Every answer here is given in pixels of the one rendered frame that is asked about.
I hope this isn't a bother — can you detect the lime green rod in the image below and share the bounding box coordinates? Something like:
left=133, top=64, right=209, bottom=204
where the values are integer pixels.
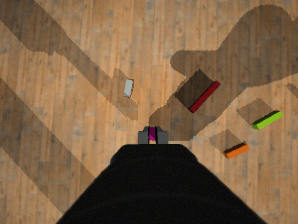
left=251, top=111, right=283, bottom=130

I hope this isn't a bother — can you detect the red rod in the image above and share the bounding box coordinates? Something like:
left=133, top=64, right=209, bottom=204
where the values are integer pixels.
left=189, top=80, right=220, bottom=113

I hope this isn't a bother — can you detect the grey rod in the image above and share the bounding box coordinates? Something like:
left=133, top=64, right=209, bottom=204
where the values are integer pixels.
left=123, top=79, right=133, bottom=98

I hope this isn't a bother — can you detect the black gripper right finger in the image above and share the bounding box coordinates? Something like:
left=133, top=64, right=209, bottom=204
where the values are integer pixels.
left=155, top=126, right=169, bottom=144

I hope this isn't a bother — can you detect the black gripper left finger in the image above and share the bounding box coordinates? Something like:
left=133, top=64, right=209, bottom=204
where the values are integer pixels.
left=138, top=126, right=150, bottom=144

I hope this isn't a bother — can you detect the small magenta block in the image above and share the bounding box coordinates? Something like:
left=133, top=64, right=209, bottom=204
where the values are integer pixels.
left=150, top=127, right=155, bottom=140

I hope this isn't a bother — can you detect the orange rod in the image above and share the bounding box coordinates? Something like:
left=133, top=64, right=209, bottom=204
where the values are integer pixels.
left=223, top=143, right=250, bottom=159

